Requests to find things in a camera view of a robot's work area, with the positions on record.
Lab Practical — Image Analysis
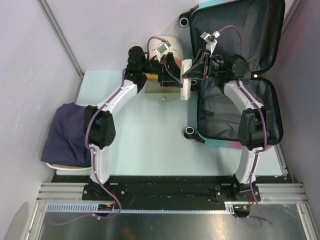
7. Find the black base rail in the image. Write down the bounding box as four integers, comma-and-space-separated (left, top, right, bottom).
51, 174, 292, 211

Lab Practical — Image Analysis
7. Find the navy garment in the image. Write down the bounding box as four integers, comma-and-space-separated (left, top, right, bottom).
40, 102, 91, 168

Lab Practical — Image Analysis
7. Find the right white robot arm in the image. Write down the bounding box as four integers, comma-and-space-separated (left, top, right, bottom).
180, 49, 273, 201

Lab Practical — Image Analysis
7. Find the pink and teal kids suitcase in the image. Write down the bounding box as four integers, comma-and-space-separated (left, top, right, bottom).
180, 0, 286, 148

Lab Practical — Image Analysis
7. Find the cream rectangular bottle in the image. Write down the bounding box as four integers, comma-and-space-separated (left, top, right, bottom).
180, 58, 192, 101

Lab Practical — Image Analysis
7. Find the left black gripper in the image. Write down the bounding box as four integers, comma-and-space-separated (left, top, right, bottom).
140, 52, 183, 88

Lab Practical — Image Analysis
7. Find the cream round drawer cabinet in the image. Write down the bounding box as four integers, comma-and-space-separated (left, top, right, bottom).
145, 35, 184, 101

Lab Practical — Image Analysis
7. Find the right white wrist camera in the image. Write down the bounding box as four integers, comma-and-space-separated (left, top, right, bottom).
200, 31, 220, 55

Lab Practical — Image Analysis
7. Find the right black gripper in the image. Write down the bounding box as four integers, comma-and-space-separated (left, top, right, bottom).
181, 49, 232, 80

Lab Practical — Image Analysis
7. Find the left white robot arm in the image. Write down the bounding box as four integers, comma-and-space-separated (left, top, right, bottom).
83, 46, 183, 200

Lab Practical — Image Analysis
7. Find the grey slotted cable duct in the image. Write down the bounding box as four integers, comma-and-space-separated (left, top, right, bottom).
46, 201, 247, 215

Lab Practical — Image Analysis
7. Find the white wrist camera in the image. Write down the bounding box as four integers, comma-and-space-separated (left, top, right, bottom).
200, 31, 220, 55
155, 40, 171, 59

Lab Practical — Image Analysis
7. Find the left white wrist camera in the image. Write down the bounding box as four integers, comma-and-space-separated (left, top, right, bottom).
155, 40, 171, 59

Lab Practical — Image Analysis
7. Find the white rectangular tray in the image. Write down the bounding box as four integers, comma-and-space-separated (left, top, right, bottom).
46, 103, 93, 171

